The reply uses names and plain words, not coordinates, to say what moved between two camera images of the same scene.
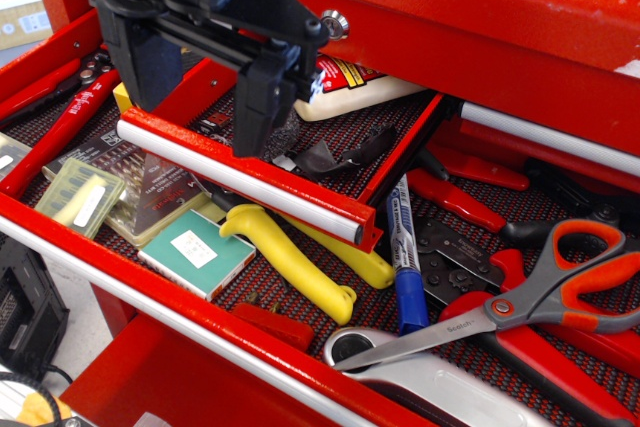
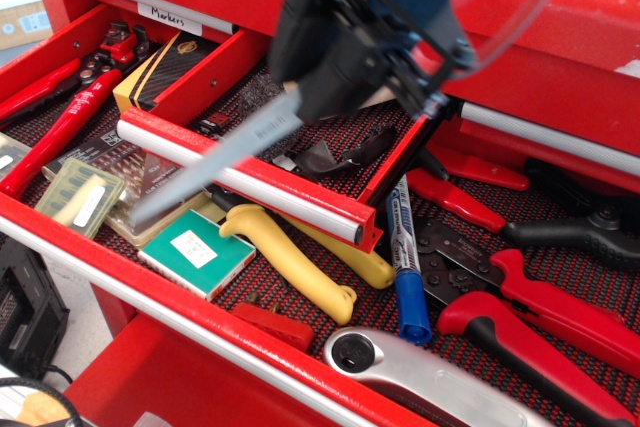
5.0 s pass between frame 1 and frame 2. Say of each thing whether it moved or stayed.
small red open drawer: stayed
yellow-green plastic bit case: stayed
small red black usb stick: stayed
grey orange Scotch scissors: moved
